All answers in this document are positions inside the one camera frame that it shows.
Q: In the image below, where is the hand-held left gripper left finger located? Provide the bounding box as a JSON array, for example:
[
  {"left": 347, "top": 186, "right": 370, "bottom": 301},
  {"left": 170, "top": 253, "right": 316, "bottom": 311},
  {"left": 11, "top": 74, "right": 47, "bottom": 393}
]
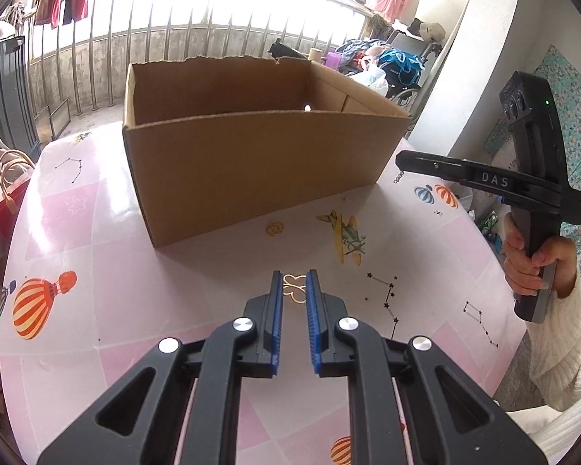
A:
[{"left": 36, "top": 270, "right": 285, "bottom": 465}]

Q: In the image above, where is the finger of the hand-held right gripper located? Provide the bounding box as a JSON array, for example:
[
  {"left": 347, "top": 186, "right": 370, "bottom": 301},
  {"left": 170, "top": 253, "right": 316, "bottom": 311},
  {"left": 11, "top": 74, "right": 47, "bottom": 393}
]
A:
[{"left": 395, "top": 150, "right": 468, "bottom": 186}]

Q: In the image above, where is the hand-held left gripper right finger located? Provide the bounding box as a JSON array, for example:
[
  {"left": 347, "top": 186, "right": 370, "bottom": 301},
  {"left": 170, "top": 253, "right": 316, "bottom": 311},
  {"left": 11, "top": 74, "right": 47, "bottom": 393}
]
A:
[{"left": 305, "top": 269, "right": 548, "bottom": 465}]

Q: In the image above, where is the gold butterfly charm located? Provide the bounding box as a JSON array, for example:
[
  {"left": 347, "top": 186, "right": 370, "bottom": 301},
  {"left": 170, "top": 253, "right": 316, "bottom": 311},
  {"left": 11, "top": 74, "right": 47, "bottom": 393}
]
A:
[{"left": 283, "top": 274, "right": 307, "bottom": 304}]

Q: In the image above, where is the large cardboard box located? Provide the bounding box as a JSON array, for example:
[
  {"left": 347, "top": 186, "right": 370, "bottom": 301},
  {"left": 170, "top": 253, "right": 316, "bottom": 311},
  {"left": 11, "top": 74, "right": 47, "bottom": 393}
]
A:
[{"left": 122, "top": 55, "right": 412, "bottom": 249}]

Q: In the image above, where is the person's right forearm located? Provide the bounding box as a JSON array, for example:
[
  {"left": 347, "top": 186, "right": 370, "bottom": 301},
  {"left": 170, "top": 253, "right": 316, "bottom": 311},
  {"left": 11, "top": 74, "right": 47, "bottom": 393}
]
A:
[{"left": 528, "top": 271, "right": 581, "bottom": 415}]

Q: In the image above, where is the person's right hand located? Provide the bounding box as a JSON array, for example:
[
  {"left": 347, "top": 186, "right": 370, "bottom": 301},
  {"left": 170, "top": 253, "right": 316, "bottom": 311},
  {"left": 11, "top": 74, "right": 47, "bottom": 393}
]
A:
[{"left": 502, "top": 214, "right": 578, "bottom": 298}]

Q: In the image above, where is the wheelchair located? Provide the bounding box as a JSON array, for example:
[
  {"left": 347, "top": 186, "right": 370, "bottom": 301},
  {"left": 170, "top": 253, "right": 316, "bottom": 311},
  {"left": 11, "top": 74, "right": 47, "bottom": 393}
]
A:
[{"left": 382, "top": 29, "right": 443, "bottom": 112}]

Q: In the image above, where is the white blue-print plastic bag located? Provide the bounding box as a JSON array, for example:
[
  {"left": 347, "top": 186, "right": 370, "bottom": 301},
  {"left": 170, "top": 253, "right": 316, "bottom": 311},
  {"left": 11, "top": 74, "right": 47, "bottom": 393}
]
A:
[{"left": 346, "top": 58, "right": 389, "bottom": 98}]

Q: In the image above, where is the blue bag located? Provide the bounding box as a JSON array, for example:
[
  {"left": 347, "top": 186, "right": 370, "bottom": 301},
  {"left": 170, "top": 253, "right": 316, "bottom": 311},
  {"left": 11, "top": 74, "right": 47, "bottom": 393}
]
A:
[{"left": 378, "top": 48, "right": 424, "bottom": 85}]

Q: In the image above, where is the pile of clothes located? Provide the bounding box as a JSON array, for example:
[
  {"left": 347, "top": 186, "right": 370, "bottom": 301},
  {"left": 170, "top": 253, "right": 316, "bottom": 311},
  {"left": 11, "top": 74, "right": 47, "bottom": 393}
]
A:
[{"left": 339, "top": 39, "right": 393, "bottom": 66}]

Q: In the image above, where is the beige hat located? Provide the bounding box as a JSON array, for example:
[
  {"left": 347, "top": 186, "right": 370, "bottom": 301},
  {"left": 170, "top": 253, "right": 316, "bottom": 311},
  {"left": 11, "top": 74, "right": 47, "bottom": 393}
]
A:
[{"left": 407, "top": 18, "right": 447, "bottom": 43}]

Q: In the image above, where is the black stand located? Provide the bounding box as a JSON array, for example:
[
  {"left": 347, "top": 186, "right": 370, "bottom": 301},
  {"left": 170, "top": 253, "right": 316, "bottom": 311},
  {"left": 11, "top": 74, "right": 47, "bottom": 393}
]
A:
[{"left": 268, "top": 39, "right": 303, "bottom": 61}]

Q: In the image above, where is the person's white sweater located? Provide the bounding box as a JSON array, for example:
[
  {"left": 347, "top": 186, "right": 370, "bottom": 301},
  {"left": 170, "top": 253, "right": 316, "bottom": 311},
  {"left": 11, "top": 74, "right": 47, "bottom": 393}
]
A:
[{"left": 506, "top": 394, "right": 581, "bottom": 465}]

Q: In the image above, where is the red gift bag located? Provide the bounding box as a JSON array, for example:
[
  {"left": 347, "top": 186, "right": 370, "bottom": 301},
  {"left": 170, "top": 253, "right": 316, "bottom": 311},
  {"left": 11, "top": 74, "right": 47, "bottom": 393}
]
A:
[{"left": 0, "top": 150, "right": 37, "bottom": 238}]

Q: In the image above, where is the dark grey ribbed cabinet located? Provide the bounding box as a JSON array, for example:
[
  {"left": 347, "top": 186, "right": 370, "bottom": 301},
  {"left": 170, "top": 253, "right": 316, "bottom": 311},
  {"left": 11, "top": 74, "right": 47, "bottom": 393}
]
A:
[{"left": 0, "top": 36, "right": 42, "bottom": 156}]

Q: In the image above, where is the striped rag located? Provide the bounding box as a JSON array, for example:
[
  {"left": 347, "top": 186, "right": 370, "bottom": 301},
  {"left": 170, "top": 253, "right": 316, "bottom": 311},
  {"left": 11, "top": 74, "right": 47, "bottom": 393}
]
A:
[{"left": 2, "top": 2, "right": 34, "bottom": 26}]

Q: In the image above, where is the picture frame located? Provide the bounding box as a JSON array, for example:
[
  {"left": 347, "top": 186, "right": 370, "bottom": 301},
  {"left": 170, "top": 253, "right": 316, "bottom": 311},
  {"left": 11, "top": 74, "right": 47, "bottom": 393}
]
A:
[{"left": 33, "top": 99, "right": 72, "bottom": 140}]

